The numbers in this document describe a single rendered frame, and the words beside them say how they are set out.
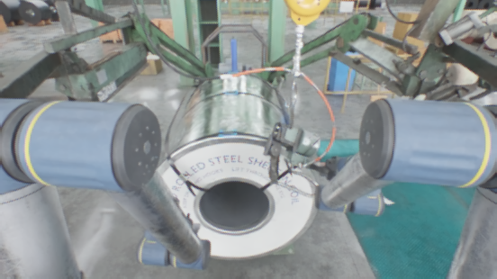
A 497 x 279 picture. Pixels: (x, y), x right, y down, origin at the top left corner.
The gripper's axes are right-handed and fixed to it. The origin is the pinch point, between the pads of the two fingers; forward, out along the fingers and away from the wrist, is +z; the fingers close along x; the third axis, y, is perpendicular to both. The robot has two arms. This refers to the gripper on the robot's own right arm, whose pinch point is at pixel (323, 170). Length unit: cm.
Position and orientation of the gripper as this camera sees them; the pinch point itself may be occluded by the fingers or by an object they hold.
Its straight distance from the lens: 153.8
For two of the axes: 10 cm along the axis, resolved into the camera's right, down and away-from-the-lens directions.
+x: 2.9, -9.0, 3.3
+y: 9.1, 3.7, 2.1
